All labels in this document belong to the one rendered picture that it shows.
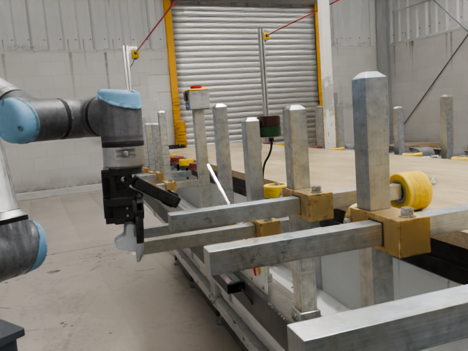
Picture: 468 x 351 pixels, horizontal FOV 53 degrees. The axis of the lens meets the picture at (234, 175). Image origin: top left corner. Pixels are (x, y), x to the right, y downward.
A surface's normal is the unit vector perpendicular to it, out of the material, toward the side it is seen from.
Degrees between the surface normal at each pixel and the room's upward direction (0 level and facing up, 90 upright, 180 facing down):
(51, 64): 90
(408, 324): 90
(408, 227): 90
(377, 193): 90
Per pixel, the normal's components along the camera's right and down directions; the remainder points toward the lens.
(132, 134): 0.68, 0.05
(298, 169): 0.31, 0.09
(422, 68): -0.91, 0.12
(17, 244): 0.76, -0.19
